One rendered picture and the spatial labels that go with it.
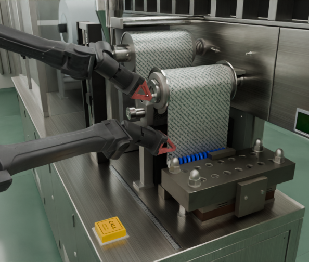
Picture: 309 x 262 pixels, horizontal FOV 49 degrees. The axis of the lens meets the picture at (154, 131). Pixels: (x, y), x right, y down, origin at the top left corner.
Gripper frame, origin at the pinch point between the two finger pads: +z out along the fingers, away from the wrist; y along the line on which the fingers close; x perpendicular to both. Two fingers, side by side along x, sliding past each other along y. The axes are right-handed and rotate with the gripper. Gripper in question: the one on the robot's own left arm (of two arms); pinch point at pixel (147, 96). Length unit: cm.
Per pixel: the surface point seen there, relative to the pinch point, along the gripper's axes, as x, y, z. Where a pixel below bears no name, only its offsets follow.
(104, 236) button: -38.3, 17.9, 2.3
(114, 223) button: -35.5, 14.4, 5.6
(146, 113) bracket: -4.4, -2.6, 4.8
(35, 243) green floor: -118, -106, 57
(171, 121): -2.2, 5.0, 9.1
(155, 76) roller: 6.6, -1.9, -1.0
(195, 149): -5.1, 5.6, 23.6
